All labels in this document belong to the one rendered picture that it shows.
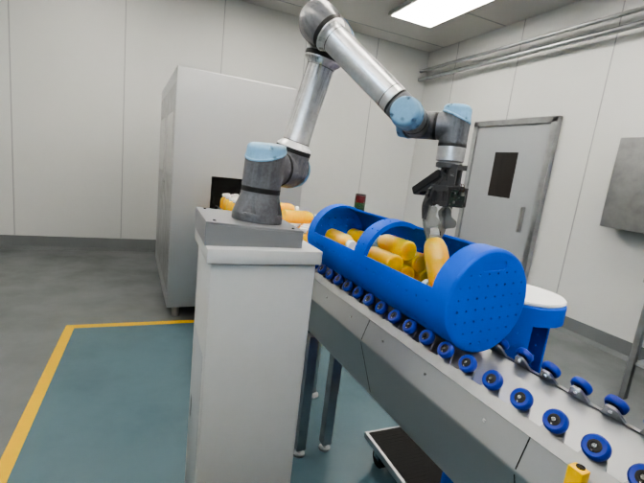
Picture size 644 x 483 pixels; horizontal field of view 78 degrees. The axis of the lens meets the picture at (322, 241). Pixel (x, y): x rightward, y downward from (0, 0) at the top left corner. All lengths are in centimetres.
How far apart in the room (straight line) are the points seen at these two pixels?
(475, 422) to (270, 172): 81
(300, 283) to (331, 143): 524
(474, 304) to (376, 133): 571
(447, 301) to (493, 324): 19
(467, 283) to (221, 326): 65
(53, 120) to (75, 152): 42
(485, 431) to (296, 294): 57
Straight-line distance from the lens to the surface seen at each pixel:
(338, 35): 115
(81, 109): 583
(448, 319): 104
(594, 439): 91
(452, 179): 112
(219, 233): 108
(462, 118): 114
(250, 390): 124
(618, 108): 488
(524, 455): 98
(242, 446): 135
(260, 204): 115
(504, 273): 113
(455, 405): 107
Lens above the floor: 138
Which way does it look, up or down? 11 degrees down
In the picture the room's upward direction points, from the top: 7 degrees clockwise
